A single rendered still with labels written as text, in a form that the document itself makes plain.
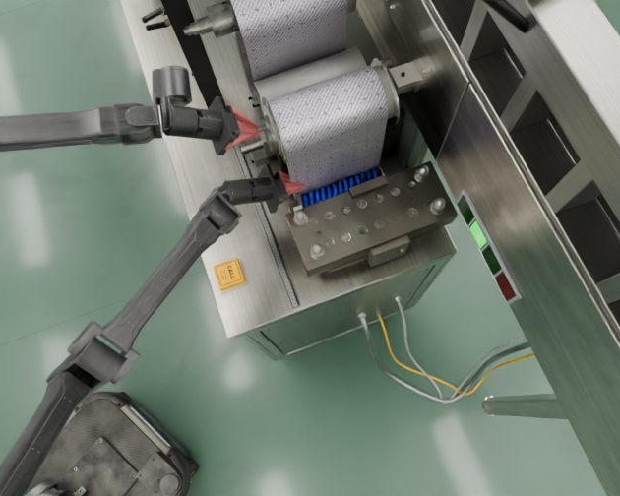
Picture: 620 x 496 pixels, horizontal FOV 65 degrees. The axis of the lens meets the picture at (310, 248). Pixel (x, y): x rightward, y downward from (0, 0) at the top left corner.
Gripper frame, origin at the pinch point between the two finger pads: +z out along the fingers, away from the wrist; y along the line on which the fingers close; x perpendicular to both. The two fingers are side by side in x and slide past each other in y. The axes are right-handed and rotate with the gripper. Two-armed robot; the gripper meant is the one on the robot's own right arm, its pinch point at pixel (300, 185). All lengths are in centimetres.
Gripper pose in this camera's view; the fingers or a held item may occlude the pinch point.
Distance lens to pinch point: 122.4
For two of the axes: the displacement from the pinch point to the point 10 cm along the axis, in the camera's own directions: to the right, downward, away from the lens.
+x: 4.1, -4.4, -8.0
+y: 3.5, 8.9, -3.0
